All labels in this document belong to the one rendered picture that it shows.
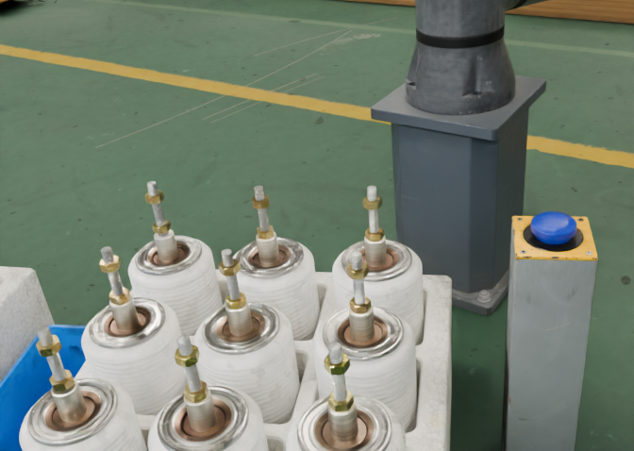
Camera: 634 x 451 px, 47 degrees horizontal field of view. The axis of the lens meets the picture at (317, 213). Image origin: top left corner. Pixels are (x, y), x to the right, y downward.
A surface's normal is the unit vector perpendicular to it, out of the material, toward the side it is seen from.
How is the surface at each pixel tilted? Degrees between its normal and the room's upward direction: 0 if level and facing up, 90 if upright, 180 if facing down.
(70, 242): 0
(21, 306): 90
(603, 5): 90
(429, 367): 0
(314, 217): 0
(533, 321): 90
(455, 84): 72
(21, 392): 88
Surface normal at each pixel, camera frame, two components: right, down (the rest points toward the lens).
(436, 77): -0.60, 0.18
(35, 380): 0.97, -0.02
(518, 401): -0.18, 0.52
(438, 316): -0.10, -0.85
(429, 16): -0.78, 0.38
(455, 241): -0.57, 0.47
